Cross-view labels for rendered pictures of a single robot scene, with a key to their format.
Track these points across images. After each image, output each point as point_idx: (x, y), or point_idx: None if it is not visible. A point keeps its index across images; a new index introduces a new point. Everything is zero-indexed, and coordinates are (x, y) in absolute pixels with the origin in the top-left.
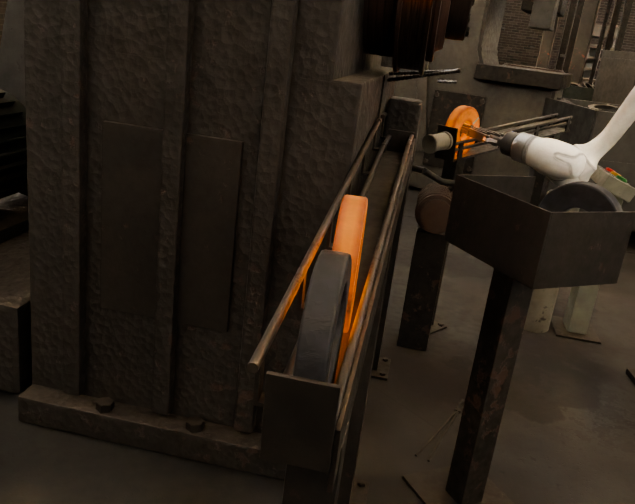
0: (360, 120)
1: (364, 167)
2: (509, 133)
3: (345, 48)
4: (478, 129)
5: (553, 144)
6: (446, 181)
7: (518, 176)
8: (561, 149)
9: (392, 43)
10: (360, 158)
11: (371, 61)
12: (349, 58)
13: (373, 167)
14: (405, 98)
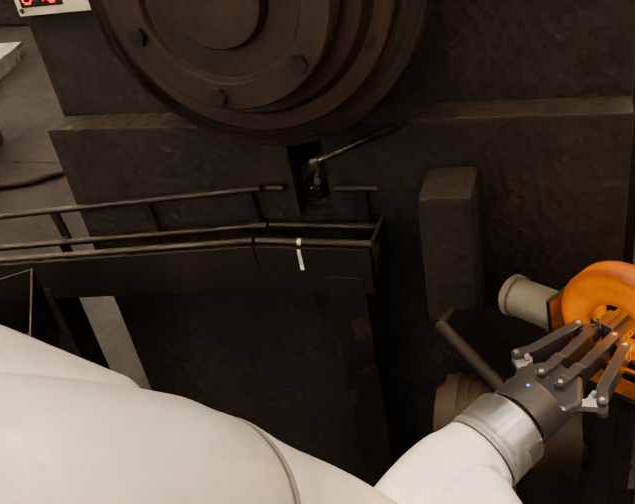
0: (84, 166)
1: (220, 233)
2: (513, 380)
3: (98, 84)
4: (602, 341)
5: (407, 455)
6: (489, 381)
7: (29, 322)
8: (386, 475)
9: None
10: (90, 205)
11: (407, 91)
12: (140, 94)
13: (164, 231)
14: (445, 179)
